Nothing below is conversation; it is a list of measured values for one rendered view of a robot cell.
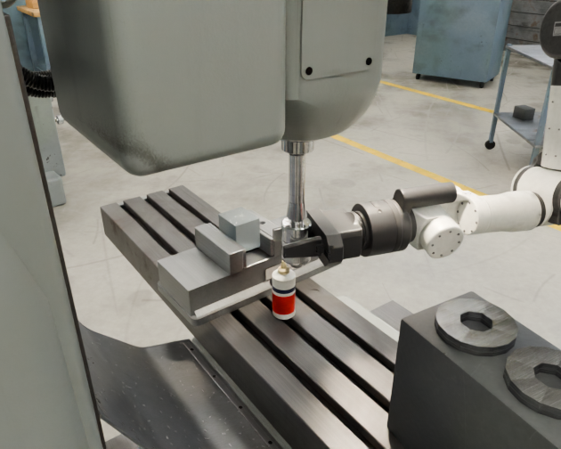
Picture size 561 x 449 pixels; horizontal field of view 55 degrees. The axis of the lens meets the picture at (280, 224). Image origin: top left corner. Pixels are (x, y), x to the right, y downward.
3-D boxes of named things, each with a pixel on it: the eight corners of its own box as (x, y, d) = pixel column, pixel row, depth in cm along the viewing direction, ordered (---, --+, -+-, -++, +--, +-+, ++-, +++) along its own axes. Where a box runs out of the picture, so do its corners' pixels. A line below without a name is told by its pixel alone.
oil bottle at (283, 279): (286, 303, 97) (286, 251, 92) (299, 314, 95) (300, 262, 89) (267, 311, 95) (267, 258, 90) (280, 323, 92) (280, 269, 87)
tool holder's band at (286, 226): (277, 223, 84) (277, 217, 84) (304, 218, 85) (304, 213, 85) (287, 237, 80) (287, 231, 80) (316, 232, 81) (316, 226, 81)
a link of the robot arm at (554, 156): (555, 202, 106) (570, 85, 100) (613, 217, 94) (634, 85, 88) (507, 206, 102) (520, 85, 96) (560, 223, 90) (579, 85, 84)
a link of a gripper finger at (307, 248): (282, 241, 80) (321, 235, 82) (282, 259, 82) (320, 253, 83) (285, 246, 79) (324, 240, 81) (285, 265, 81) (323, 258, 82)
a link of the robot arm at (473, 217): (390, 216, 95) (454, 210, 99) (413, 248, 88) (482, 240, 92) (399, 186, 91) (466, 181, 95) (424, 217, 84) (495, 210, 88)
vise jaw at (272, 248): (258, 224, 110) (257, 206, 108) (296, 248, 101) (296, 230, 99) (233, 232, 107) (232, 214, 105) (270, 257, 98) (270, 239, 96)
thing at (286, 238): (277, 252, 87) (277, 223, 84) (304, 248, 88) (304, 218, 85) (287, 267, 83) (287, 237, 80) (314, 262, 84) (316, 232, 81)
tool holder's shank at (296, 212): (283, 218, 83) (283, 151, 78) (302, 216, 84) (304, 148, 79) (289, 228, 81) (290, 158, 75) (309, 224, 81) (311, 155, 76)
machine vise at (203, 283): (299, 233, 120) (299, 189, 115) (345, 262, 110) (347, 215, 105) (156, 288, 102) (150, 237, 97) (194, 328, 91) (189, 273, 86)
